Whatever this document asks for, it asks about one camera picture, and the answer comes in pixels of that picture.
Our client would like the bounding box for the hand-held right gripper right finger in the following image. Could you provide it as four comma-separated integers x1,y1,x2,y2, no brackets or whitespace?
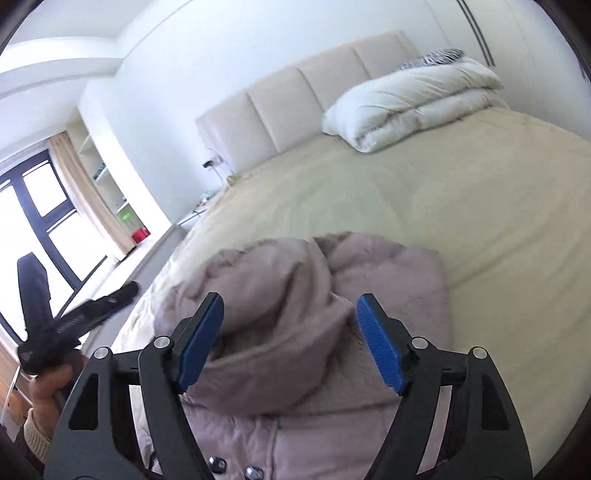
355,293,534,480

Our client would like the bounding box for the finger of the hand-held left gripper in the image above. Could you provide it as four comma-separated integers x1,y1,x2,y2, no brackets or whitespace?
17,252,55,344
52,281,140,337

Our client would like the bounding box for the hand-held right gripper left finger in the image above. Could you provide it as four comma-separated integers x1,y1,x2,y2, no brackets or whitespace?
44,292,225,480

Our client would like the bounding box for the pale pink hooded jacket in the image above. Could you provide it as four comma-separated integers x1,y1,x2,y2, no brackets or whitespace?
111,232,455,480

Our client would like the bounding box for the person's left forearm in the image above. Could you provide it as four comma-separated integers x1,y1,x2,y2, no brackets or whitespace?
22,407,55,463

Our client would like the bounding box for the person's left hand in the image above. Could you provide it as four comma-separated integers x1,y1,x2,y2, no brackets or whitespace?
30,353,89,428

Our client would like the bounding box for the dark framed window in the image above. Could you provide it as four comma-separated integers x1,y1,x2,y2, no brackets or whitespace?
0,150,110,343

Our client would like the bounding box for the beige curtain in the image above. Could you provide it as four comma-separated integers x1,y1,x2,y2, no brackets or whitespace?
46,131,131,262

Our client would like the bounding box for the bed with beige sheet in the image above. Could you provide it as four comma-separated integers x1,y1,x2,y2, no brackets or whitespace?
111,107,591,480

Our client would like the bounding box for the folded white duvet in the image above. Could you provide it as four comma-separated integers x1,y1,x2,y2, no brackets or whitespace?
321,57,509,154

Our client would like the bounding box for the beige padded headboard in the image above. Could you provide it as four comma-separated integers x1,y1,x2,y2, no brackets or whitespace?
194,30,422,174

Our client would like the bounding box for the zebra striped pillow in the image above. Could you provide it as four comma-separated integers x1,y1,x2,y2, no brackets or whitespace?
399,48,467,71

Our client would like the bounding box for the white wardrobe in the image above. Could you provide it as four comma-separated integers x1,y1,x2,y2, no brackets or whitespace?
425,0,588,117

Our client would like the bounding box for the white wall shelf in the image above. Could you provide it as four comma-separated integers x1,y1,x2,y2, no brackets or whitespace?
66,107,154,254

